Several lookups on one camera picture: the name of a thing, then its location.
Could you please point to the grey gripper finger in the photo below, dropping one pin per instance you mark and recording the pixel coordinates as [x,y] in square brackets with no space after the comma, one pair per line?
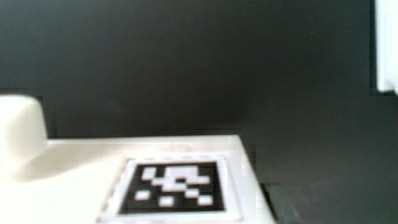
[279,201]

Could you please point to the white border fence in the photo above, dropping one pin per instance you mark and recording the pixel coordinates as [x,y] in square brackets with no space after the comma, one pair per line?
[385,31]

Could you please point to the white drawer box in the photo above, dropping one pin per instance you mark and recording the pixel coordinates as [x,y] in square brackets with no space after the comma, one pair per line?
[165,180]

